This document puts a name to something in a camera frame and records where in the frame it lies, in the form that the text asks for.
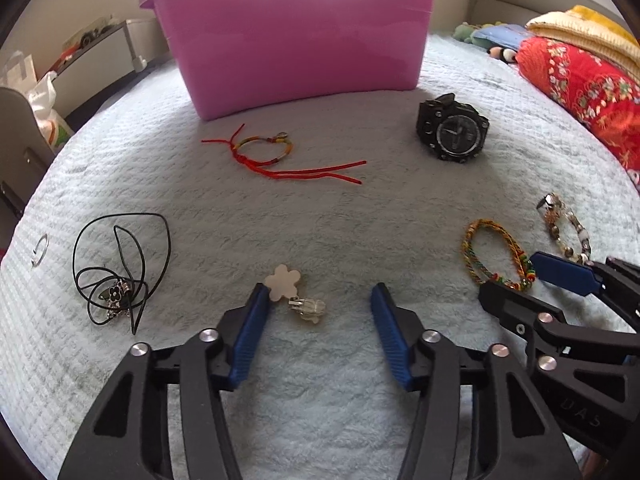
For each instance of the red floral pillow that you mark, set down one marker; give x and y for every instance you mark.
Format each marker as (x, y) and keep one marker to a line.
(590, 85)

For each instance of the black toy car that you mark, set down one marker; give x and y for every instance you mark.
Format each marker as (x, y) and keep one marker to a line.
(87, 36)

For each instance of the green plush toy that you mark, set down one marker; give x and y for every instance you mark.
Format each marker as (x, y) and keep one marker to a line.
(465, 32)

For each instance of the grey shelf cabinet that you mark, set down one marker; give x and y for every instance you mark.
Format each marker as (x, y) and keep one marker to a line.
(110, 60)

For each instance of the yellow folded blanket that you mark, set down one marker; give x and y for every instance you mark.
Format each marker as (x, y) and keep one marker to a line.
(585, 22)

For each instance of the grey chair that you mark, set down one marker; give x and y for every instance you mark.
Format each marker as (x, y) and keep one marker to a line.
(20, 150)

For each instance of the purple plastic bin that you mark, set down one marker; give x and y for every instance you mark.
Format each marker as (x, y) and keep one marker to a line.
(300, 50)

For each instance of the white printed plastic bag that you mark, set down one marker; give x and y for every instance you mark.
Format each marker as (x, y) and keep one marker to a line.
(47, 115)

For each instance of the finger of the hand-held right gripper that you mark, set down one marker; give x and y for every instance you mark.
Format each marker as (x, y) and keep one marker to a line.
(565, 275)
(510, 305)

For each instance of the blue pillow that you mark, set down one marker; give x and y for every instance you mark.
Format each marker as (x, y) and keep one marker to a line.
(500, 37)

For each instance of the black wristwatch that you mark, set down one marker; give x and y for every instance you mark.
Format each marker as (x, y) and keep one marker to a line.
(455, 135)

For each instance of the panda plush toy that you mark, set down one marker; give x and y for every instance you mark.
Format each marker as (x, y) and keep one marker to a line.
(502, 54)

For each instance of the light blue bed blanket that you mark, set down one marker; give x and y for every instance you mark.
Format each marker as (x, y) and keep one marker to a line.
(325, 210)

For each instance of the white paper bag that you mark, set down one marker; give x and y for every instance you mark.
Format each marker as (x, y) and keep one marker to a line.
(17, 72)

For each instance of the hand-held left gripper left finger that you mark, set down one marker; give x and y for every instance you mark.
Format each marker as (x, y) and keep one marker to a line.
(250, 340)

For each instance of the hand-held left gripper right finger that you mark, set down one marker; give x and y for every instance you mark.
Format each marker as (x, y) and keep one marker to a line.
(392, 345)

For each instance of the white flower clip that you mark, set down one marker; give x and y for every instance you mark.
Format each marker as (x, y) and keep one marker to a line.
(282, 282)

